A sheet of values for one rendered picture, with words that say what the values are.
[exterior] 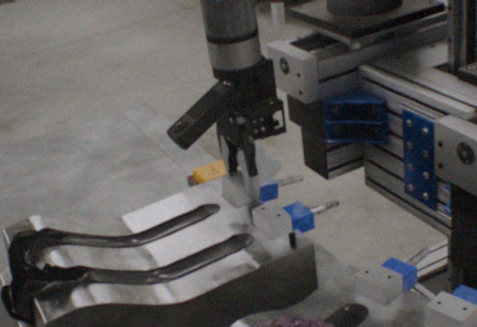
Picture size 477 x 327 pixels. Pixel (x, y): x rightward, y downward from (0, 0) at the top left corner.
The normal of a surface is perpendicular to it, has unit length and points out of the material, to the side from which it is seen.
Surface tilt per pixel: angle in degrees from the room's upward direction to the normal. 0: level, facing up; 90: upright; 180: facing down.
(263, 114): 90
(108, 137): 0
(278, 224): 90
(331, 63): 90
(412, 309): 0
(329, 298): 0
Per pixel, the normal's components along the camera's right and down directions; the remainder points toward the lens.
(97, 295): 0.20, -0.93
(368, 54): 0.47, 0.36
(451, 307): -0.13, -0.88
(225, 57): -0.32, 0.48
